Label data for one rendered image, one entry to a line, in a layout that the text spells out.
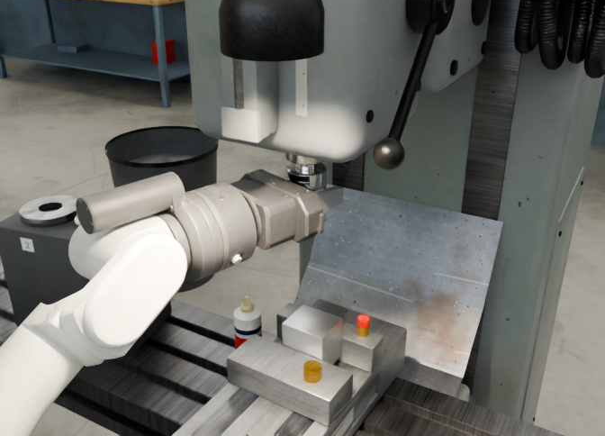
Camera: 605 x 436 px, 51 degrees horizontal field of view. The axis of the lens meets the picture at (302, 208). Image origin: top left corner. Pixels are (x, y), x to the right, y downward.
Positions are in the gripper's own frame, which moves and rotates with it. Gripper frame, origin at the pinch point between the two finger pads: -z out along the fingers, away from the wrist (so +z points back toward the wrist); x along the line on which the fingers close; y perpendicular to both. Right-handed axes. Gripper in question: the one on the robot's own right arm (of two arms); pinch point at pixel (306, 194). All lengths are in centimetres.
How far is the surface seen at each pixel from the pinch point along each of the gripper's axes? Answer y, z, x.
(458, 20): -19.1, -16.3, -7.3
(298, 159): -5.1, 2.2, -1.0
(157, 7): 40, -227, 412
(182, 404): 31.8, 12.1, 11.3
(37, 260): 18.0, 18.9, 38.4
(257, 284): 122, -108, 144
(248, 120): -12.6, 12.2, -5.0
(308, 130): -11.2, 7.2, -7.7
